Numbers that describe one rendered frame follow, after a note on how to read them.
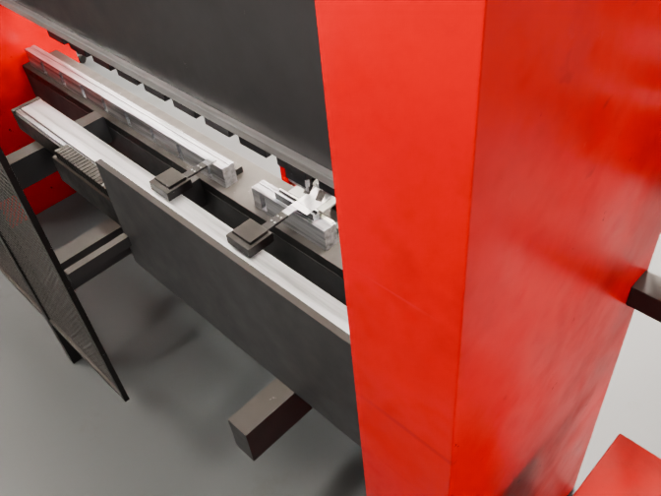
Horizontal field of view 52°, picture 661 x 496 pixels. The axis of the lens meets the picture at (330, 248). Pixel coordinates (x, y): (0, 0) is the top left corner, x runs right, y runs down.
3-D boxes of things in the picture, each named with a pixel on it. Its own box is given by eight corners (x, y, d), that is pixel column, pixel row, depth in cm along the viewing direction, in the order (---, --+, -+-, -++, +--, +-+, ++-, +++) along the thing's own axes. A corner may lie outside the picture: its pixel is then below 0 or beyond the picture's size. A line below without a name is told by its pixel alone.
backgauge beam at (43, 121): (426, 380, 196) (427, 358, 189) (394, 411, 189) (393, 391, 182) (46, 115, 323) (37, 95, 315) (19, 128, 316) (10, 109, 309)
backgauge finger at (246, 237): (306, 217, 236) (304, 207, 233) (250, 258, 224) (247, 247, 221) (283, 204, 243) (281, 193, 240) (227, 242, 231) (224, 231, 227)
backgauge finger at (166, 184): (223, 167, 262) (221, 157, 258) (169, 202, 250) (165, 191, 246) (205, 156, 268) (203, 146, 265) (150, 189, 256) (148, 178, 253)
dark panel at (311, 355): (377, 451, 179) (369, 348, 149) (372, 456, 178) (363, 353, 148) (140, 258, 241) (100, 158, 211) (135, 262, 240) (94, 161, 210)
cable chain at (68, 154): (128, 194, 253) (125, 185, 250) (114, 202, 250) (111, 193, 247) (70, 151, 277) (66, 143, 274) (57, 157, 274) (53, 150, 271)
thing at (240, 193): (528, 332, 212) (529, 322, 209) (488, 373, 202) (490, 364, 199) (59, 56, 377) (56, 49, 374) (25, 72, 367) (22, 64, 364)
